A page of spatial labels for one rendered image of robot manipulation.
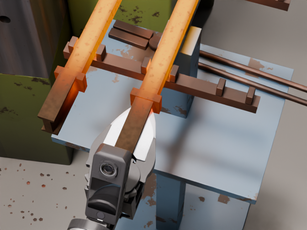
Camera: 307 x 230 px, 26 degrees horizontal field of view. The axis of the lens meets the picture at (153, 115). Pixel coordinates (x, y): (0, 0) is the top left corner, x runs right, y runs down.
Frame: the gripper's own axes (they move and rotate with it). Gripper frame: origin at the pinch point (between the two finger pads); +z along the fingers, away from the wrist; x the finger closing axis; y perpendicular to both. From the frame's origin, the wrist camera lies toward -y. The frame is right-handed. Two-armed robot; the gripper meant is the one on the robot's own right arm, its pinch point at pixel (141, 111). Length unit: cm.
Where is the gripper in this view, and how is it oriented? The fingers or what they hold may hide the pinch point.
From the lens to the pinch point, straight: 97.8
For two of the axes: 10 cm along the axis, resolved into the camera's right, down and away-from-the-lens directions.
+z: 3.3, -8.2, 4.7
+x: 9.4, 2.9, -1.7
